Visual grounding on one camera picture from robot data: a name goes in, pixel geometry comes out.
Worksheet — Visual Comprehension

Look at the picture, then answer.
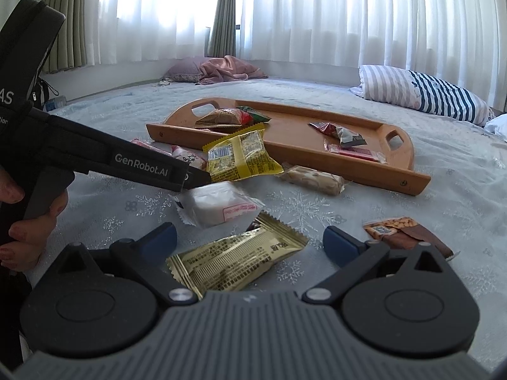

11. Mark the wooden tray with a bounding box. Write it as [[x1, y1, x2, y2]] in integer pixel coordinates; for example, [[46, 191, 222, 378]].
[[146, 98, 432, 196]]

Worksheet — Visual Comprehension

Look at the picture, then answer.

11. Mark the green pea snack packet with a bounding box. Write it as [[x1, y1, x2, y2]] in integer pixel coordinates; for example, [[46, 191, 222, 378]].
[[236, 105, 272, 124]]

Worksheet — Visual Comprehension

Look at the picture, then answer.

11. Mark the dark red silver packet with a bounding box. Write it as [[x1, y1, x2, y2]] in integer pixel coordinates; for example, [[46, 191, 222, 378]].
[[308, 121, 368, 148]]

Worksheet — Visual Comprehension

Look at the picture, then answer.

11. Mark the red square packet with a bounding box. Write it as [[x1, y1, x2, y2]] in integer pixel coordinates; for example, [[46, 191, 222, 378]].
[[324, 138, 388, 164]]

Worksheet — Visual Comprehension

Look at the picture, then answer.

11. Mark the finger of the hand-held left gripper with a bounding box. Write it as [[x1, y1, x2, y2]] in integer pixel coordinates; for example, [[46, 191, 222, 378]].
[[184, 167, 214, 187]]

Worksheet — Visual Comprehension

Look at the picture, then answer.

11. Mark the brown peanut packet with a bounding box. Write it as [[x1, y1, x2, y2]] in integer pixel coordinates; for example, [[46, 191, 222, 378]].
[[362, 216, 460, 262]]

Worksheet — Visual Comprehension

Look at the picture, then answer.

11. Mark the white sheer curtain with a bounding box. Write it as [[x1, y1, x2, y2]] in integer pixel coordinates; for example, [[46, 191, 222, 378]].
[[99, 0, 222, 66], [238, 0, 507, 107]]

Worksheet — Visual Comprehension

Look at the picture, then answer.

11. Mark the green curtain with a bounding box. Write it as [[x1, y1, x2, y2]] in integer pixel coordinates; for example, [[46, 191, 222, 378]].
[[208, 0, 243, 58], [42, 0, 103, 74]]

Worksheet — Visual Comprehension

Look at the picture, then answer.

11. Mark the black bag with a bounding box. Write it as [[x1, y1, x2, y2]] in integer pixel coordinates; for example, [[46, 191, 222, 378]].
[[34, 78, 51, 107]]

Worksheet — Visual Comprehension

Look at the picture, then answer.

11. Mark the yellow snack packet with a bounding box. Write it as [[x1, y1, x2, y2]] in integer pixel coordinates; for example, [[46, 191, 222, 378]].
[[203, 123, 285, 183]]

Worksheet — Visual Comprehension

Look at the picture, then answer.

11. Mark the red white snack packet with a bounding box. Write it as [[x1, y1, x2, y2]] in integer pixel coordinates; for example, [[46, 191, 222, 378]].
[[171, 145, 209, 171]]

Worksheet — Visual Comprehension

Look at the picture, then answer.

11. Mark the pink cloth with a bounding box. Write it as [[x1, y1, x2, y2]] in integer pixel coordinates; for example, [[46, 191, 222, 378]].
[[195, 55, 268, 85]]

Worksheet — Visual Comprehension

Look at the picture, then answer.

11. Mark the light blue snowflake bedspread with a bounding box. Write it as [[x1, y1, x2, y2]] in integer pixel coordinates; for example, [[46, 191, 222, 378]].
[[29, 77, 507, 380]]

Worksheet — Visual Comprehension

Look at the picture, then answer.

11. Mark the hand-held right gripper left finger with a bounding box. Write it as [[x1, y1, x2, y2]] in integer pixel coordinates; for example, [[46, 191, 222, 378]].
[[57, 223, 199, 306]]

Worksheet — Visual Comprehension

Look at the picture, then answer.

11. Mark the mauve pillow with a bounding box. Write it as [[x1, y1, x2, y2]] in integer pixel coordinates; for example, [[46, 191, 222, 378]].
[[164, 56, 210, 83]]

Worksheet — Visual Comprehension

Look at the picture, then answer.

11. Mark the striped pillow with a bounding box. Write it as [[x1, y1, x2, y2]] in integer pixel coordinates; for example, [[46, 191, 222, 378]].
[[349, 64, 492, 125]]

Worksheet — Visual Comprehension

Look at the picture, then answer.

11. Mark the person's left hand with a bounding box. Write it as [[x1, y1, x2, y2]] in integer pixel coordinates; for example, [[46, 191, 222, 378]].
[[0, 165, 69, 273]]

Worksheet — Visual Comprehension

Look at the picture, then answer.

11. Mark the red gold nut packet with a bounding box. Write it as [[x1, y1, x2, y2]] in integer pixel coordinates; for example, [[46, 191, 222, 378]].
[[194, 108, 254, 130]]

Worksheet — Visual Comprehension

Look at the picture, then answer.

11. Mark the gold snack packet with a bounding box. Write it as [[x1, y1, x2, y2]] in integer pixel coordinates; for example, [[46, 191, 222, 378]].
[[166, 212, 310, 299]]

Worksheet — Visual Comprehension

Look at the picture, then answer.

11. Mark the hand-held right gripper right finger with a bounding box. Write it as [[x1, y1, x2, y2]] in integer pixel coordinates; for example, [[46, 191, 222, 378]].
[[302, 225, 454, 305]]

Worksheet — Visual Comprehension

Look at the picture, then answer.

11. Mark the white pillow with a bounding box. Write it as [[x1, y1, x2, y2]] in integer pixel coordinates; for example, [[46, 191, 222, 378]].
[[484, 113, 507, 137]]

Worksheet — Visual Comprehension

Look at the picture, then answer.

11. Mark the beige nougat packet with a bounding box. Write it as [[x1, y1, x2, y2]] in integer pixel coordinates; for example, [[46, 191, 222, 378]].
[[279, 162, 347, 196]]

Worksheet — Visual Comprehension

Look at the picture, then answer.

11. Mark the red biscuit packet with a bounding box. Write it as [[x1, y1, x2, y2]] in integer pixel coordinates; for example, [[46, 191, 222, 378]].
[[131, 138, 173, 155]]

